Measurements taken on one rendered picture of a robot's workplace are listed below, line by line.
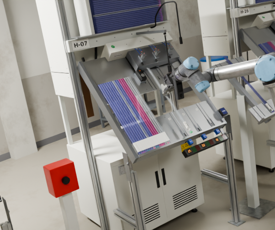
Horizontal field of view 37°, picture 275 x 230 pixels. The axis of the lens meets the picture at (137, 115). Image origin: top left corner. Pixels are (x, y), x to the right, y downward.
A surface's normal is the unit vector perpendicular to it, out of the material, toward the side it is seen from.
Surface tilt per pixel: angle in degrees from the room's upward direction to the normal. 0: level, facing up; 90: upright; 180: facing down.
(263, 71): 83
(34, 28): 90
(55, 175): 90
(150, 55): 48
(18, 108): 90
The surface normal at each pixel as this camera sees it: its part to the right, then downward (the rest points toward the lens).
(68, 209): 0.55, 0.12
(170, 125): 0.30, -0.55
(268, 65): -0.59, 0.17
